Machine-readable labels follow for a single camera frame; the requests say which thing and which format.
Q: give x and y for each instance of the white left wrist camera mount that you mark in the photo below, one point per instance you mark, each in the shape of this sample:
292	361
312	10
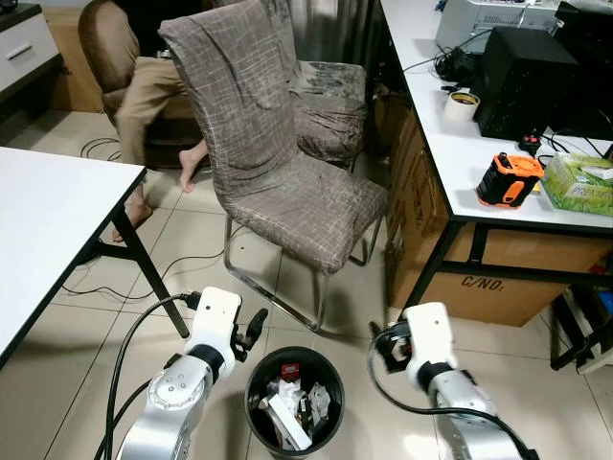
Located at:
215	311

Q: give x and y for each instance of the grey printer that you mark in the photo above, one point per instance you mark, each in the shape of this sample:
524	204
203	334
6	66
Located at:
488	24

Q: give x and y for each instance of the brown patterned covered chair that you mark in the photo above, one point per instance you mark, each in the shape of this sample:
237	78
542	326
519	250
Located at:
268	144

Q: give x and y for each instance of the black speaker box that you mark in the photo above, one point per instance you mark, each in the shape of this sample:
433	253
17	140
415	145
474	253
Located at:
522	81

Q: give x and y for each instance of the barefoot person in khaki trousers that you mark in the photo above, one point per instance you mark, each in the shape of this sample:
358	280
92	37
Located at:
148	96

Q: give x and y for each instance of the small red packet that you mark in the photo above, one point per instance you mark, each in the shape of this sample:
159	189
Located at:
290	368

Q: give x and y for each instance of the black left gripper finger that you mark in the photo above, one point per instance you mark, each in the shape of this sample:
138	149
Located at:
259	321

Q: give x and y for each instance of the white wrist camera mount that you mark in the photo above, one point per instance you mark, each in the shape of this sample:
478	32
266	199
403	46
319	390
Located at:
215	311
431	335

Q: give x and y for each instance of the crumpled white paper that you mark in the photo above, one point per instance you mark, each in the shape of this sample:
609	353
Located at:
321	402

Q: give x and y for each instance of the orange and black tool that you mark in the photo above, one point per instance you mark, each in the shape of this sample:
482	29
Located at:
508	180

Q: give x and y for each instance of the white drawer cabinet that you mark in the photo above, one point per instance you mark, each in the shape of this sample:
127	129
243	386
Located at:
24	48

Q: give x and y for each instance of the large brown cardboard box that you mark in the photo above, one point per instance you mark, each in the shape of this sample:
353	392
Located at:
498	287

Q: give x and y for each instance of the white flat paper box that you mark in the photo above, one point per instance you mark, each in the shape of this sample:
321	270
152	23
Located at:
287	422

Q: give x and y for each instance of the grey floral covered chair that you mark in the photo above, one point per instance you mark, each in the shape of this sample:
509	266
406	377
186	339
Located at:
330	105

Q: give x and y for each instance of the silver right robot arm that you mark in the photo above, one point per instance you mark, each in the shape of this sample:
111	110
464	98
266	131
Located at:
469	417

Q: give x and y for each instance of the white table with black legs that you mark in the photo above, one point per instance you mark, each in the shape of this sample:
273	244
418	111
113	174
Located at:
48	230

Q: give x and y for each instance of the white desk with black frame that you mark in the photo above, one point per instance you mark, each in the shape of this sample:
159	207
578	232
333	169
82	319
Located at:
450	144

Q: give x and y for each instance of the black round rubbish bin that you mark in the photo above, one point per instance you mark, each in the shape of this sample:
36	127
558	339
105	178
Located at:
251	402

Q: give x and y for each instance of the black metal rack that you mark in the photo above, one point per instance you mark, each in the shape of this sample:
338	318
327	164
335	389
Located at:
575	331

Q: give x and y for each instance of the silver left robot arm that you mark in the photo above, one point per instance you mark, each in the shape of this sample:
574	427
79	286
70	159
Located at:
177	398

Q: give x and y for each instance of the black monitor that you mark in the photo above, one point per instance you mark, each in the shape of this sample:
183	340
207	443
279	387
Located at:
589	67

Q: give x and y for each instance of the brown armchair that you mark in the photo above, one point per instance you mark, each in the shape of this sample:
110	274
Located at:
101	38

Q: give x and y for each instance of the green tissue box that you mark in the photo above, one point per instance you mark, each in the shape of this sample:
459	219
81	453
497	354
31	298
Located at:
575	187

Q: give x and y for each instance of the black plug with red button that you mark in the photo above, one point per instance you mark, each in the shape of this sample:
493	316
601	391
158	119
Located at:
530	144

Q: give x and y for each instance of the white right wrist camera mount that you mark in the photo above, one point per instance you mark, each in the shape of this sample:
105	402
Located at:
431	335

